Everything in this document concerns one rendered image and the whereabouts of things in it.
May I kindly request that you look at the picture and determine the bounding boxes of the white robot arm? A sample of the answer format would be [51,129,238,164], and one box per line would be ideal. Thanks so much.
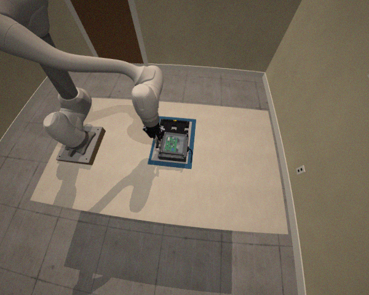
[0,0,164,157]

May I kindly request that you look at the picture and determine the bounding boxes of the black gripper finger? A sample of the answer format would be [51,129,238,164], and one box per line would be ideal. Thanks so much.
[154,127,165,144]
[143,126,157,143]

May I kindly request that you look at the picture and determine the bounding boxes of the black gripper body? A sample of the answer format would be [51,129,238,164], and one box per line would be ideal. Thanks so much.
[146,123,161,132]

